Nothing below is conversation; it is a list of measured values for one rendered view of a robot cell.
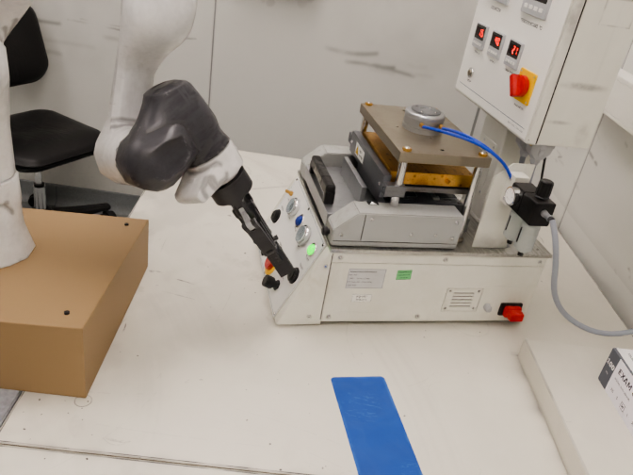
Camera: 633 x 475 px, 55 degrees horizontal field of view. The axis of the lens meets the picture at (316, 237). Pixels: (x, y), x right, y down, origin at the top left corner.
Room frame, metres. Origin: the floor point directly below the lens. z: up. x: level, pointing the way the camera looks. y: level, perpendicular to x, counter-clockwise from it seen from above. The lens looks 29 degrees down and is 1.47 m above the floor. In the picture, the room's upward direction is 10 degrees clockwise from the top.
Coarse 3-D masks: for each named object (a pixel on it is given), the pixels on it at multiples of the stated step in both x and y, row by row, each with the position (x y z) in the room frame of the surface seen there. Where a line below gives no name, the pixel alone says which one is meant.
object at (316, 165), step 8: (312, 160) 1.17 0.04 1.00; (320, 160) 1.16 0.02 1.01; (312, 168) 1.17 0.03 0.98; (320, 168) 1.12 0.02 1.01; (320, 176) 1.09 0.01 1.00; (328, 176) 1.08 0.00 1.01; (320, 184) 1.08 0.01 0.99; (328, 184) 1.05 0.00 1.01; (328, 192) 1.04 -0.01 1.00; (328, 200) 1.04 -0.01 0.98
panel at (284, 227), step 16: (288, 192) 1.22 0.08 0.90; (304, 192) 1.18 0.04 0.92; (304, 208) 1.13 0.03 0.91; (272, 224) 1.21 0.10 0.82; (288, 224) 1.14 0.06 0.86; (304, 224) 1.08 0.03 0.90; (288, 240) 1.10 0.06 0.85; (320, 240) 0.99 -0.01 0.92; (288, 256) 1.05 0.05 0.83; (304, 256) 1.00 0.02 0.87; (272, 272) 1.06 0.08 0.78; (304, 272) 0.96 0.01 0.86; (272, 288) 1.02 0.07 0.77; (288, 288) 0.97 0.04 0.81; (272, 304) 0.98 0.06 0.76
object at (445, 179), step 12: (372, 132) 1.24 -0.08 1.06; (372, 144) 1.17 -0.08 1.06; (384, 144) 1.18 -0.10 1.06; (384, 156) 1.11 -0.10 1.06; (396, 168) 1.06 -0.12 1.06; (408, 168) 1.07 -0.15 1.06; (420, 168) 1.09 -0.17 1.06; (432, 168) 1.10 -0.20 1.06; (444, 168) 1.11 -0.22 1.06; (456, 168) 1.12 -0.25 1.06; (408, 180) 1.06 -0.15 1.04; (420, 180) 1.06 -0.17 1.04; (432, 180) 1.07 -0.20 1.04; (444, 180) 1.08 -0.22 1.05; (456, 180) 1.08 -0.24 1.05; (468, 180) 1.09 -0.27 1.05; (432, 192) 1.07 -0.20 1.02; (444, 192) 1.08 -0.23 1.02; (456, 192) 1.09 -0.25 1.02
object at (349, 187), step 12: (348, 156) 1.21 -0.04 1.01; (336, 168) 1.23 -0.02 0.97; (348, 168) 1.16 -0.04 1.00; (312, 180) 1.15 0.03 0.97; (336, 180) 1.16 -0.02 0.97; (348, 180) 1.15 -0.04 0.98; (360, 180) 1.09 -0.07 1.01; (312, 192) 1.13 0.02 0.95; (336, 192) 1.10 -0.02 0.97; (348, 192) 1.11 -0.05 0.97; (360, 192) 1.06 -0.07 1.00; (324, 204) 1.04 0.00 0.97; (336, 204) 1.05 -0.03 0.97; (348, 204) 1.06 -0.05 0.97; (324, 216) 1.02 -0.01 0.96
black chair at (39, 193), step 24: (24, 24) 2.42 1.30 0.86; (24, 48) 2.39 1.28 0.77; (24, 72) 2.36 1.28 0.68; (24, 120) 2.32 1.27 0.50; (48, 120) 2.36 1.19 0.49; (72, 120) 2.40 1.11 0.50; (24, 144) 2.07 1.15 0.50; (48, 144) 2.12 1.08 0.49; (72, 144) 2.18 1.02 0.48; (24, 168) 1.98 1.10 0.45; (48, 168) 2.03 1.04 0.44
